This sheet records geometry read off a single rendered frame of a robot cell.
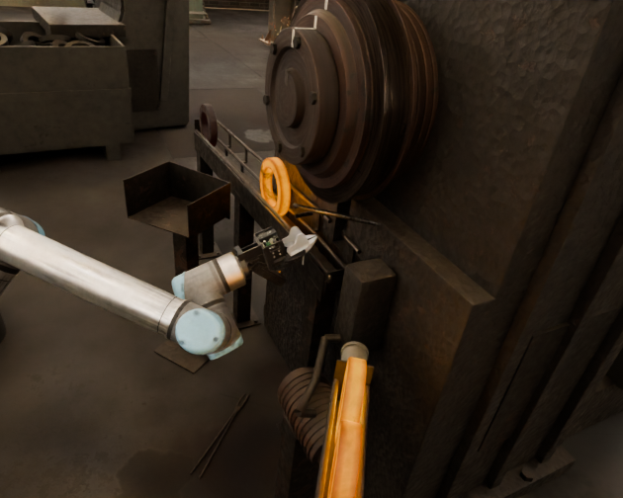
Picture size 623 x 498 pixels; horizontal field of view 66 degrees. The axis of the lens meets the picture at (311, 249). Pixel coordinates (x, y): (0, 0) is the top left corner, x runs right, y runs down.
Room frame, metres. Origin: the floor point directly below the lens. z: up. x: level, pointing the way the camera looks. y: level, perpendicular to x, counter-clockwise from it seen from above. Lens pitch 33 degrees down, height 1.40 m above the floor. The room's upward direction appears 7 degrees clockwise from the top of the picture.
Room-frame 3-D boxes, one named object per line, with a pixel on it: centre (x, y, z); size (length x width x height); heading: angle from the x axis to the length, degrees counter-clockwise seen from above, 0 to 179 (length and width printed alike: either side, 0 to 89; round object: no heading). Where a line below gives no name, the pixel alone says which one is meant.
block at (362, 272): (0.89, -0.14, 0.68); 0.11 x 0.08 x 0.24; 120
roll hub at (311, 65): (1.04, 0.07, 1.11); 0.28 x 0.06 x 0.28; 30
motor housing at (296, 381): (0.73, -0.06, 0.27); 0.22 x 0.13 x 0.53; 30
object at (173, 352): (1.36, 0.45, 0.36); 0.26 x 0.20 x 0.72; 65
